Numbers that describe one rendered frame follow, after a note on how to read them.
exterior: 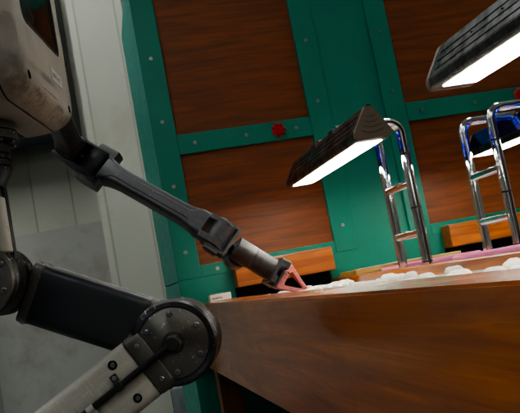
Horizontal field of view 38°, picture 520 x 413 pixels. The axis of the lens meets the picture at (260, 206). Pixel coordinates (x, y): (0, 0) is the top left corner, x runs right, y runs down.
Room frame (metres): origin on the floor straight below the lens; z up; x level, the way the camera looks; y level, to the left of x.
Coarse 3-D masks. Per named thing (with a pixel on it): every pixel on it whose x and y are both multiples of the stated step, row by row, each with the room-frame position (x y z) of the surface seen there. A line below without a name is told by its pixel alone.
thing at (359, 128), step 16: (368, 112) 1.54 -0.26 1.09; (336, 128) 1.73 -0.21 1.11; (352, 128) 1.57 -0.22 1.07; (368, 128) 1.54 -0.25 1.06; (384, 128) 1.55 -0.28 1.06; (320, 144) 1.85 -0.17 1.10; (336, 144) 1.66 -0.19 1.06; (352, 144) 1.58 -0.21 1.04; (304, 160) 1.97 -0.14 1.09; (320, 160) 1.79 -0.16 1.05; (288, 176) 2.13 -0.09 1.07; (304, 176) 1.96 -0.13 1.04
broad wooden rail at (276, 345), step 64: (256, 320) 1.38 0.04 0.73; (320, 320) 0.97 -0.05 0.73; (384, 320) 0.74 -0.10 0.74; (448, 320) 0.60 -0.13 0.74; (512, 320) 0.51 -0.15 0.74; (256, 384) 1.50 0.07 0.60; (320, 384) 1.02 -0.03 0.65; (384, 384) 0.78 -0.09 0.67; (448, 384) 0.63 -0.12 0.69; (512, 384) 0.53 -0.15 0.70
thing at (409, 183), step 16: (400, 128) 1.78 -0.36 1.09; (400, 144) 1.79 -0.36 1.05; (384, 160) 1.94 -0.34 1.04; (384, 176) 1.94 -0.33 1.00; (384, 192) 1.94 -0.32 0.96; (416, 192) 1.78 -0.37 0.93; (416, 208) 1.79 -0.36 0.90; (416, 224) 1.79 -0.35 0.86; (400, 240) 1.92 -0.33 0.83; (400, 256) 1.94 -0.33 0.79
